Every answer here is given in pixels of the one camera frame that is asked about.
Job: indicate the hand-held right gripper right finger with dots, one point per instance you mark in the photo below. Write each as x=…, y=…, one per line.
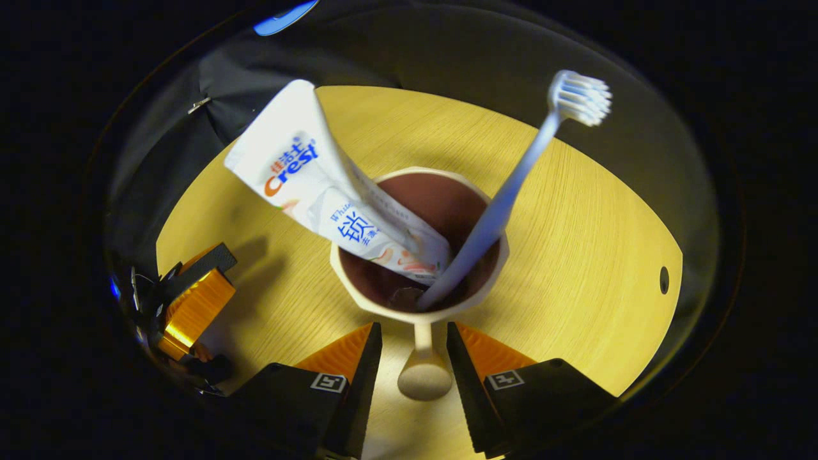
x=543, y=399

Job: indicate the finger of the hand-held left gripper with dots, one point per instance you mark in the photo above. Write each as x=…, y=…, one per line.
x=204, y=265
x=195, y=313

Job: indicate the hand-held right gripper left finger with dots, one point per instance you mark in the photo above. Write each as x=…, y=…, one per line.
x=300, y=402

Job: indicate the beige cup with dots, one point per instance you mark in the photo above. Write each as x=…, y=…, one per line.
x=425, y=377

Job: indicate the white toothpaste tube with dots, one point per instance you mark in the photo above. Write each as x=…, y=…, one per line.
x=287, y=166

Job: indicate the light blue toothbrush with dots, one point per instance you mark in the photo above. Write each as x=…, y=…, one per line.
x=511, y=191

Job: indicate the silver clip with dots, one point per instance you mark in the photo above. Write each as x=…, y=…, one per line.
x=199, y=105

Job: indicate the black backdrop cloth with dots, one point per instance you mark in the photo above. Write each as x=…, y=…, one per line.
x=447, y=51

